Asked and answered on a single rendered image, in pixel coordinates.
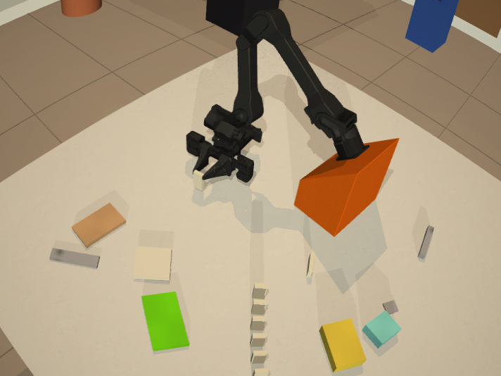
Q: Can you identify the green flat rectangular block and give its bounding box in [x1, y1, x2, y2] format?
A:
[141, 292, 189, 351]

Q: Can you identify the teal block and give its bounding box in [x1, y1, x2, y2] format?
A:
[362, 311, 401, 348]

